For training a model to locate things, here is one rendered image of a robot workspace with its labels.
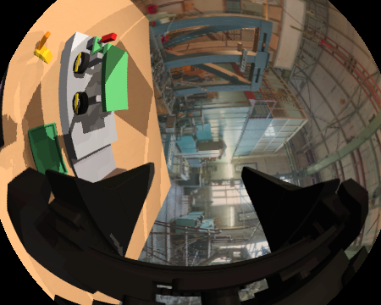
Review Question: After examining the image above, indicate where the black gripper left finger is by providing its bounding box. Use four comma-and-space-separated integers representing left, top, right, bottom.
45, 163, 154, 257

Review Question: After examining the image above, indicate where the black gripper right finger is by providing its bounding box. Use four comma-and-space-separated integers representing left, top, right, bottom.
241, 166, 340, 252

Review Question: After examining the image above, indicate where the red-headed metal pin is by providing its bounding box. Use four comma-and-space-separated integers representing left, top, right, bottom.
98, 33, 117, 44

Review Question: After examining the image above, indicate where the yellow wedge chock with orange handle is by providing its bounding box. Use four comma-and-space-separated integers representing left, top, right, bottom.
34, 31, 52, 64

